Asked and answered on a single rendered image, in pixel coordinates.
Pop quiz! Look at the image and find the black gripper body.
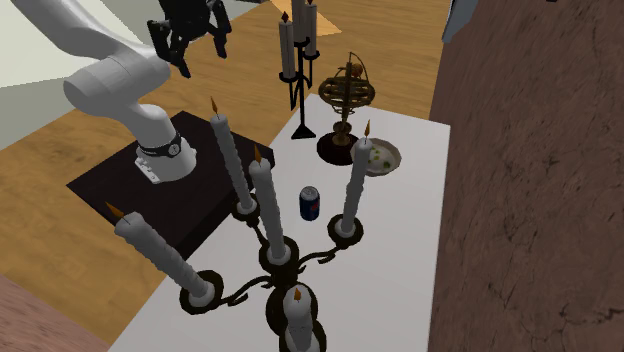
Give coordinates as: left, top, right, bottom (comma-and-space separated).
158, 0, 218, 42

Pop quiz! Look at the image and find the grey bowl with green bits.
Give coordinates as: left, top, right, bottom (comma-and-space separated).
361, 137, 403, 178

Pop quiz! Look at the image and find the dark robot stand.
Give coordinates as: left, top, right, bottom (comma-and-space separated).
66, 110, 276, 262

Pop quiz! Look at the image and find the brass armillary sphere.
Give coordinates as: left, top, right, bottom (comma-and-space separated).
316, 51, 377, 167

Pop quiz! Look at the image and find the blue drink can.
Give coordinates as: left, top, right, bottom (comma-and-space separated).
298, 185, 321, 223

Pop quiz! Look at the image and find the black five-candle candelabra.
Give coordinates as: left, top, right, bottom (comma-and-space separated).
106, 95, 373, 352

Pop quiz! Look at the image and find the black three-candle candelabra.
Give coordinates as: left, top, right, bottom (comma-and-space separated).
278, 0, 321, 141

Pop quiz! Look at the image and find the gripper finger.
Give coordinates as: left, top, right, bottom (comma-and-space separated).
207, 0, 233, 60
147, 18, 192, 80

